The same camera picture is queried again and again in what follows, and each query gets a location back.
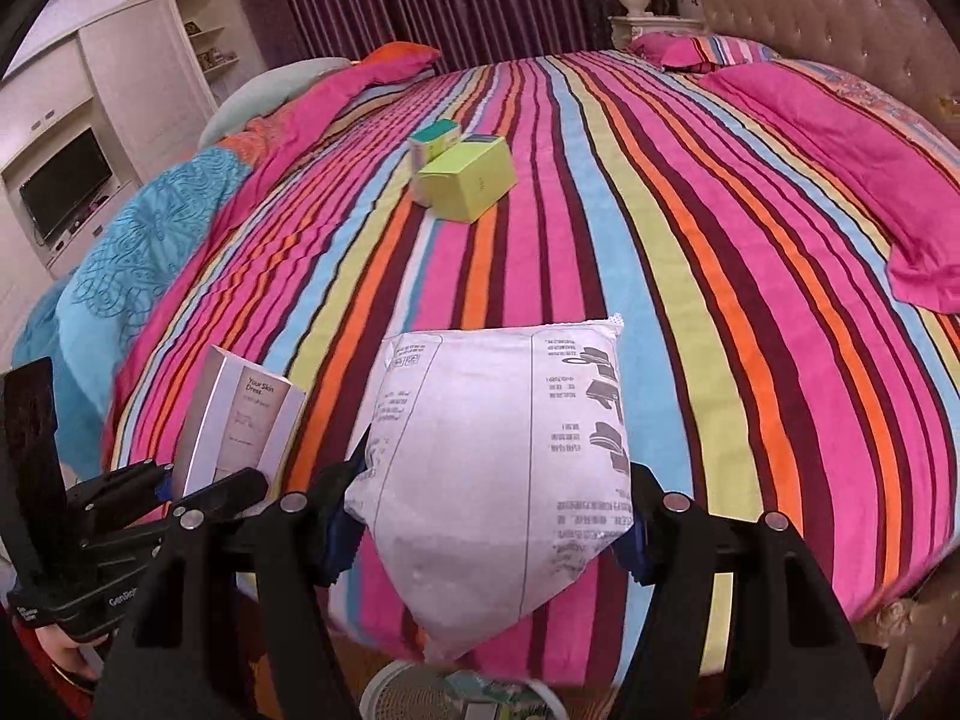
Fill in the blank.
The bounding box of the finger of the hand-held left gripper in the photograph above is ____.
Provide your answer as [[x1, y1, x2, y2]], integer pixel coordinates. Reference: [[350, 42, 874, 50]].
[[171, 467, 272, 527], [64, 461, 175, 535]]

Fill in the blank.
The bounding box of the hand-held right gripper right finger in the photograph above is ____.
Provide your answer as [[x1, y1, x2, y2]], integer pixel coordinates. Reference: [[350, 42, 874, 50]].
[[610, 463, 887, 720]]

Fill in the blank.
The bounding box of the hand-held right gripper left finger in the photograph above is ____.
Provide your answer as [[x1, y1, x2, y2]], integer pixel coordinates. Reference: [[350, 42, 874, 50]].
[[94, 426, 376, 720]]

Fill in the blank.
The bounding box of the tall white box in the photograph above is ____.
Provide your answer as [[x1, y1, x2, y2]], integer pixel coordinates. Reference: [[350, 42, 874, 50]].
[[174, 345, 308, 501]]

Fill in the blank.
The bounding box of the white plastic packet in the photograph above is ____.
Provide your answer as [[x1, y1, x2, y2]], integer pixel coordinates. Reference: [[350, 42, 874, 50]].
[[343, 313, 637, 665]]

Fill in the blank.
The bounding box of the white mesh wastebasket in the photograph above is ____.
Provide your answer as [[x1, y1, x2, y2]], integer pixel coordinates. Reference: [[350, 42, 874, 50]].
[[358, 661, 569, 720]]

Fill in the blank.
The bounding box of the person's left hand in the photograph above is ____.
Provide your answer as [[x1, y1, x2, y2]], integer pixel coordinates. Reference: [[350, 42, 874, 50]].
[[32, 617, 115, 685]]

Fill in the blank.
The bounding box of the blue patterned blanket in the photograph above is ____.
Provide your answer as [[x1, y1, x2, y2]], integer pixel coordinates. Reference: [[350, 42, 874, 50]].
[[11, 145, 254, 460]]

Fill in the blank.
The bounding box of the striped bed sheet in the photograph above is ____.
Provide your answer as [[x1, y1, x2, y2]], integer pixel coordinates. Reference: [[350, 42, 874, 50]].
[[101, 52, 960, 691]]

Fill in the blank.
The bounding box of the cream ornate footboard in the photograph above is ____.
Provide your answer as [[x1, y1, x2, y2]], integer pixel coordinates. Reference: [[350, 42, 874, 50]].
[[844, 574, 960, 720]]

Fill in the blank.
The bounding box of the black television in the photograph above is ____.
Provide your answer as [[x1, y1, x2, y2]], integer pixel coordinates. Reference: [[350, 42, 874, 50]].
[[18, 127, 115, 242]]

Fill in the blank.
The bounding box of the large green box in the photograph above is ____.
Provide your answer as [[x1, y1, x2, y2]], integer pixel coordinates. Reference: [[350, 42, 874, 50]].
[[416, 133, 518, 224]]

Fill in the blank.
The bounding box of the white television cabinet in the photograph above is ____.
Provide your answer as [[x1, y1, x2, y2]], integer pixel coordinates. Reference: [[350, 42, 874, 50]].
[[0, 37, 145, 280]]

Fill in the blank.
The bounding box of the small green teal-topped box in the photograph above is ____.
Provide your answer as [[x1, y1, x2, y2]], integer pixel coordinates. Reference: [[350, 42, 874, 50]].
[[409, 121, 463, 166]]

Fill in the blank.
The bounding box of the light green pillow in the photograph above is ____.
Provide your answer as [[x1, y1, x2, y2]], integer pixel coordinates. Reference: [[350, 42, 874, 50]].
[[197, 58, 353, 149]]

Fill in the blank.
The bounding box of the white wardrobe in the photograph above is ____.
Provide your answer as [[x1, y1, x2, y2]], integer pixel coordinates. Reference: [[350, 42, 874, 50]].
[[73, 0, 250, 167]]

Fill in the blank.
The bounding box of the pink orange pillow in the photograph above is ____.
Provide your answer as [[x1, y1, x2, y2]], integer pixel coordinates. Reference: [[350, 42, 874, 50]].
[[246, 41, 443, 160]]

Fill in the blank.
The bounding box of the large pink pillow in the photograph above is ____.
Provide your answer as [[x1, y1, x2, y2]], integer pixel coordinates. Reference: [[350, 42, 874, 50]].
[[700, 60, 960, 314]]

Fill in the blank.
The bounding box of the small pink striped pillow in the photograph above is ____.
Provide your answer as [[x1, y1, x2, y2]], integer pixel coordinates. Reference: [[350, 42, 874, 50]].
[[628, 32, 782, 76]]

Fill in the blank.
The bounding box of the white nightstand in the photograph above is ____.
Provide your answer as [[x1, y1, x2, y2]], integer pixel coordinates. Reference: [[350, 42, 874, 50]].
[[607, 13, 707, 51]]

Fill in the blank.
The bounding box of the purple curtain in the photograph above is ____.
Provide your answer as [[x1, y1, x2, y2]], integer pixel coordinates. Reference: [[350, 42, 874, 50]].
[[235, 0, 625, 74]]

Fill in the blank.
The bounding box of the tufted beige headboard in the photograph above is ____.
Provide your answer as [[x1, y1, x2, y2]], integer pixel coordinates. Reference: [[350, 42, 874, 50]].
[[685, 0, 960, 137]]

